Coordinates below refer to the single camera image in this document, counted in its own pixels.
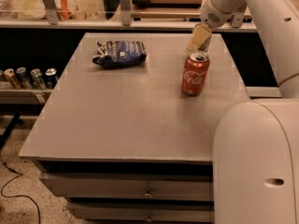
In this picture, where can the lower grey drawer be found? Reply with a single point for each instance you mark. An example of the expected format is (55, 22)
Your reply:
(142, 212)

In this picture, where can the left metal bracket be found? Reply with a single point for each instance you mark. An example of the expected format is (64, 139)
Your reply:
(51, 12)

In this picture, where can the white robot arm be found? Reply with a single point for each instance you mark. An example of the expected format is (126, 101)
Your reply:
(256, 144)

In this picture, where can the grey drawer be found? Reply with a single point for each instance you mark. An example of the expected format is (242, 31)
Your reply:
(142, 212)
(109, 186)

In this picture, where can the metal bracket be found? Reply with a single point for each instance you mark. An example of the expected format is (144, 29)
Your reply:
(126, 17)
(51, 12)
(237, 19)

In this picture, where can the upper grey drawer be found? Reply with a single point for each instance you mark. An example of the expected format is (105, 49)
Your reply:
(109, 186)

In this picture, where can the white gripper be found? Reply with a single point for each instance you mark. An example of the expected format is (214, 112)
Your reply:
(211, 15)

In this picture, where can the orange can on shelf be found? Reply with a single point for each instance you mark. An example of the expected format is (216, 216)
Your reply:
(11, 78)

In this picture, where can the right metal bracket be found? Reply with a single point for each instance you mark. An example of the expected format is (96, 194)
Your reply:
(237, 19)

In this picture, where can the blue chip bag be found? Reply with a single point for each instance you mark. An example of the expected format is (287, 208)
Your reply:
(120, 54)

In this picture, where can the red Coca-Cola can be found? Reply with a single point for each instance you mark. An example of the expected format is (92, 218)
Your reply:
(195, 71)

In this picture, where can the green can on shelf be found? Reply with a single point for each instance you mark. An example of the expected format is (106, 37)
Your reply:
(38, 79)

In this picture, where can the dark can on shelf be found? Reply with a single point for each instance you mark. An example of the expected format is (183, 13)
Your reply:
(52, 78)

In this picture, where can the middle metal bracket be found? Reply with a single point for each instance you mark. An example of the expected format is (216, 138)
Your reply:
(126, 17)

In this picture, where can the grey drawer cabinet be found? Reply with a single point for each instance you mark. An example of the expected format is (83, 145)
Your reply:
(134, 121)

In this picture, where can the blue can on shelf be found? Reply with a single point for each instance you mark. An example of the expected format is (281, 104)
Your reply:
(24, 77)

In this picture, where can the orange white plastic bag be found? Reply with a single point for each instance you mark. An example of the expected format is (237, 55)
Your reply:
(69, 10)

